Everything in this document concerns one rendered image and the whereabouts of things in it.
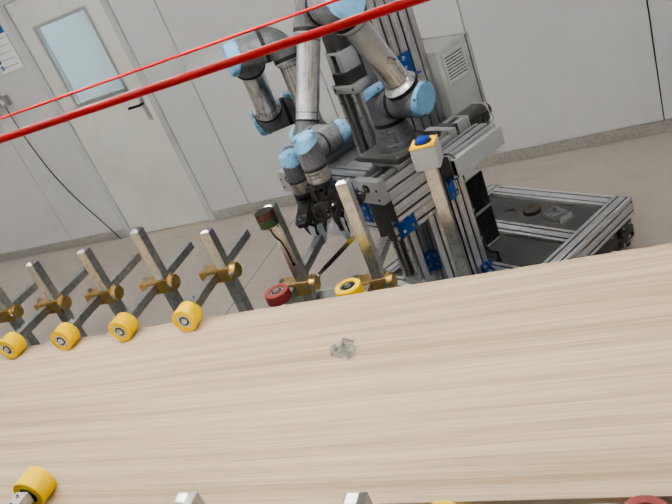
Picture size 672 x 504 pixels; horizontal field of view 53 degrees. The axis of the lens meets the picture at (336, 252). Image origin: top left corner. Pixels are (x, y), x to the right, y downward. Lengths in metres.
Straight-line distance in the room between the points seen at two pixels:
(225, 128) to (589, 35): 2.58
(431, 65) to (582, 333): 1.49
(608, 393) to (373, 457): 0.46
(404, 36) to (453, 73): 0.25
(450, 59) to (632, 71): 1.85
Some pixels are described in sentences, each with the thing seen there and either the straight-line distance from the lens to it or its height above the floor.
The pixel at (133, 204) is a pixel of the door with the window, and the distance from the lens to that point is 6.01.
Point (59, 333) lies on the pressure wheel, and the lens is 2.38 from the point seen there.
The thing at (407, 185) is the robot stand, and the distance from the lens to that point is 2.38.
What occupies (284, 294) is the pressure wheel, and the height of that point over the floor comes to 0.90.
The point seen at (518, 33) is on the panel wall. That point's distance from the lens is 4.33.
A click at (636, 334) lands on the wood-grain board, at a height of 0.90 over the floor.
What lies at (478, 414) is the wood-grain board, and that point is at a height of 0.90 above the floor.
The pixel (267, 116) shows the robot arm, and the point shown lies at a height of 1.23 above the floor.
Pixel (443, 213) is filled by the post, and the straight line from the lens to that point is 1.89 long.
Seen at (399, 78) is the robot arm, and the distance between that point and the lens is 2.19.
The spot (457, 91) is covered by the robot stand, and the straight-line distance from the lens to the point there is 2.76.
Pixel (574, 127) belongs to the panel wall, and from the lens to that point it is 4.50.
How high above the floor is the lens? 1.83
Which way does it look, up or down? 26 degrees down
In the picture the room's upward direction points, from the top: 23 degrees counter-clockwise
